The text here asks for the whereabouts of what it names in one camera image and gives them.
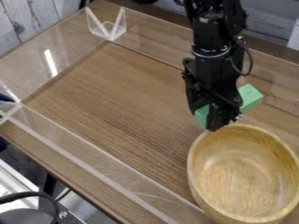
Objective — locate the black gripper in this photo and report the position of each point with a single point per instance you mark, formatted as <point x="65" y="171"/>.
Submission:
<point x="212" y="84"/>

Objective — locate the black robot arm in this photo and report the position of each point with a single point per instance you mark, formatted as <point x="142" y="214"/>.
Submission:
<point x="218" y="21"/>

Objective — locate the green rectangular block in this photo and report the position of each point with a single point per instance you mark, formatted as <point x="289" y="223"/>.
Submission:
<point x="252" y="97"/>

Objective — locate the light wooden bowl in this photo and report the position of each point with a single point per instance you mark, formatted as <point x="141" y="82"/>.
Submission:
<point x="244" y="175"/>

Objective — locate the clear acrylic tray wall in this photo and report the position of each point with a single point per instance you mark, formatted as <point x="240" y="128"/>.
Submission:
<point x="98" y="111"/>

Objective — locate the black table leg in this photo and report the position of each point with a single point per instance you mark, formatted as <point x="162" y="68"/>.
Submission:
<point x="50" y="184"/>

